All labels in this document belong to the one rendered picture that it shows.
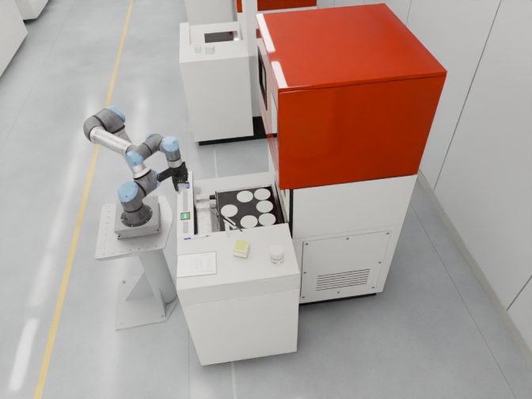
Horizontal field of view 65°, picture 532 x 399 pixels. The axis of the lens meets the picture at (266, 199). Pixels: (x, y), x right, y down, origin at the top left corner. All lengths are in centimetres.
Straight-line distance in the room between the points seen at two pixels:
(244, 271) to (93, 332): 151
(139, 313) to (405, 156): 215
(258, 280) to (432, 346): 148
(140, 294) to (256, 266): 135
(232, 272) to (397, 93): 116
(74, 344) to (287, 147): 212
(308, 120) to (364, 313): 171
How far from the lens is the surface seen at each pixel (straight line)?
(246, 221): 246
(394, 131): 211
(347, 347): 305
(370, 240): 265
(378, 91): 194
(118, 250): 260
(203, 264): 221
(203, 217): 254
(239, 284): 214
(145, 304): 331
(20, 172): 491
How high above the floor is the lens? 273
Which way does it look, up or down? 45 degrees down
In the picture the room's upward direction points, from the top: 3 degrees counter-clockwise
